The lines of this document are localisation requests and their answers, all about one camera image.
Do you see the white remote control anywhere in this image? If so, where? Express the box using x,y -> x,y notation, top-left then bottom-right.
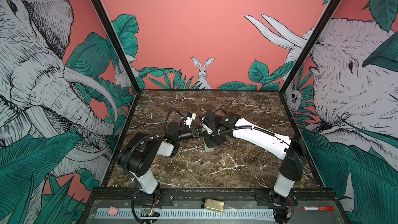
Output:
204,144 -> 215,153

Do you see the remote battery cover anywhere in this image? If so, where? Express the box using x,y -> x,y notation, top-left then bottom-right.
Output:
218,156 -> 229,164

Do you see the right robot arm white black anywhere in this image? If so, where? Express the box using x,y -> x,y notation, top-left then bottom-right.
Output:
201,111 -> 307,199

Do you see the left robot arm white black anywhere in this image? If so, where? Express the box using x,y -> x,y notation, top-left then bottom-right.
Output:
117,122 -> 204,196

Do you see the brass metal box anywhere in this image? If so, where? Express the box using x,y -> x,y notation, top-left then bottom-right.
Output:
203,199 -> 225,213

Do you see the small circuit board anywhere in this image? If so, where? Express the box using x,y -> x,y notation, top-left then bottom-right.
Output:
142,208 -> 161,218

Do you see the pink eraser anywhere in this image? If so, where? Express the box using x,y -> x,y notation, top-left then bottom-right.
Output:
108,206 -> 119,216

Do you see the red white marker pen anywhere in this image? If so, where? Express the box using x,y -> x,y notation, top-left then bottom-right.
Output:
302,206 -> 335,211

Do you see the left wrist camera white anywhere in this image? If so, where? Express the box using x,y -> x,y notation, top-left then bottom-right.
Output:
183,113 -> 197,128

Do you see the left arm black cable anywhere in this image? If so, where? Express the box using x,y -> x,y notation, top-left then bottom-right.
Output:
164,108 -> 187,134

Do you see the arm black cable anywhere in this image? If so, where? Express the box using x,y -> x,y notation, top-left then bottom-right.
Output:
214,108 -> 293,145
164,108 -> 187,134

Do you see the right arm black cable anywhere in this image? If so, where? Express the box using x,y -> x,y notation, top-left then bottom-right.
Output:
214,108 -> 293,145

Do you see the black mounting rail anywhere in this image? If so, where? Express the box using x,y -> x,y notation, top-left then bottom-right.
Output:
133,188 -> 338,207

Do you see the white slotted cable duct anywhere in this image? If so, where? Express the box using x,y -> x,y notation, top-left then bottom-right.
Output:
93,208 -> 276,221

